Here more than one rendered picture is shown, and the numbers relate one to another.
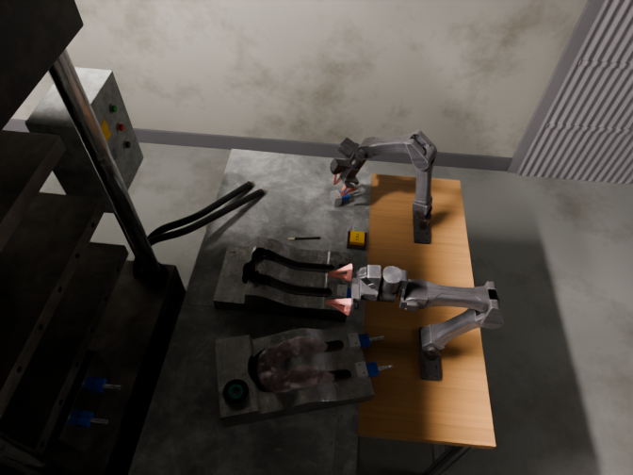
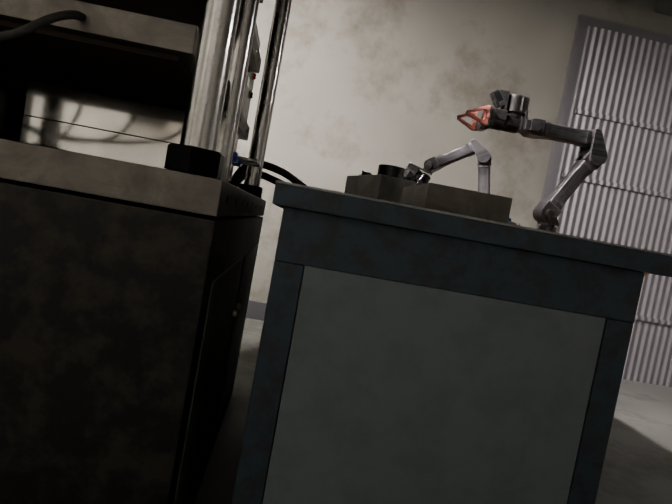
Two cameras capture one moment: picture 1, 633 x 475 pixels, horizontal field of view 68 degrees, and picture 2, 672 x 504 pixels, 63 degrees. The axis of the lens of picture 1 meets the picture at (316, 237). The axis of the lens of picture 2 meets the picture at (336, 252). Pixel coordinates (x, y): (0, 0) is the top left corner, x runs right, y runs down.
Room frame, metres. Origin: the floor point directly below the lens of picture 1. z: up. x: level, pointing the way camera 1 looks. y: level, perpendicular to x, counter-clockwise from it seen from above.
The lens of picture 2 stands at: (-1.12, 0.61, 0.75)
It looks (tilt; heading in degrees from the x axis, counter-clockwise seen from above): 3 degrees down; 351
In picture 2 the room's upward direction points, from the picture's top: 10 degrees clockwise
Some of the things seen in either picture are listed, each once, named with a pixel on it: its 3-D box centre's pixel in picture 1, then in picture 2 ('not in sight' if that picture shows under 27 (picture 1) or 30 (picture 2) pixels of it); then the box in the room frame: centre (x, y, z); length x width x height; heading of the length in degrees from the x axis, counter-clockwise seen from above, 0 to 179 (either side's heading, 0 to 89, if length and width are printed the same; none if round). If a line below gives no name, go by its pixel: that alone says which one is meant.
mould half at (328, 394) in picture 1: (293, 369); (428, 206); (0.61, 0.06, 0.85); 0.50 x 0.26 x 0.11; 103
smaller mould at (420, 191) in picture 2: not in sight; (458, 206); (-0.03, 0.20, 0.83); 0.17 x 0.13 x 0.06; 86
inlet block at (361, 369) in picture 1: (374, 369); not in sight; (0.62, -0.22, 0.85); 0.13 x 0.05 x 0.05; 103
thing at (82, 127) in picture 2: (12, 392); (139, 141); (0.49, 0.95, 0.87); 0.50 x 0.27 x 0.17; 86
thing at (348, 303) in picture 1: (341, 299); (477, 115); (0.69, -0.08, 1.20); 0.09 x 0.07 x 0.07; 87
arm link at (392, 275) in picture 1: (400, 286); (522, 114); (0.72, -0.25, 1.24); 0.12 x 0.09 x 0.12; 87
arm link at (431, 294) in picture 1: (452, 302); (562, 142); (0.71, -0.42, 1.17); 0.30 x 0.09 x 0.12; 87
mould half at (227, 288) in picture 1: (284, 277); not in sight; (0.97, 0.12, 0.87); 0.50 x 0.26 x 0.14; 86
